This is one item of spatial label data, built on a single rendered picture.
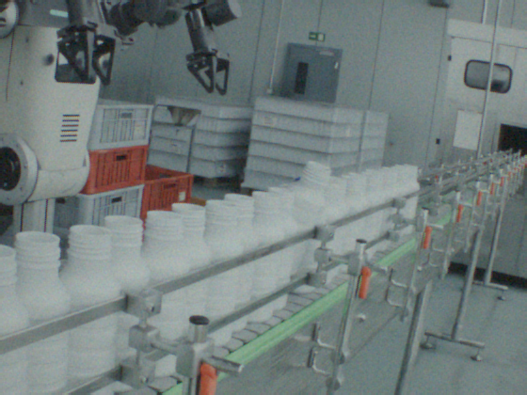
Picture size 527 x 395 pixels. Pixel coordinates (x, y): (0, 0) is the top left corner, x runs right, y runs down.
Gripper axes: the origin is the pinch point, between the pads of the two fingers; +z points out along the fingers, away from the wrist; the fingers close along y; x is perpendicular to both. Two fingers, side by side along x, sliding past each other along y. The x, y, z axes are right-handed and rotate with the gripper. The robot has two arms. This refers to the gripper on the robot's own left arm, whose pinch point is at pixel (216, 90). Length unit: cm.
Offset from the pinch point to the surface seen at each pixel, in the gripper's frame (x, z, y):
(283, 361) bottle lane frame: -23, 51, -54
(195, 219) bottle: -28, 31, -76
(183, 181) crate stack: 149, -14, 247
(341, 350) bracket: -28, 53, -45
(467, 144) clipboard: -11, 5, 424
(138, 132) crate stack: 129, -38, 175
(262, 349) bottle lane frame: -25, 48, -63
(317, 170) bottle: -32, 27, -47
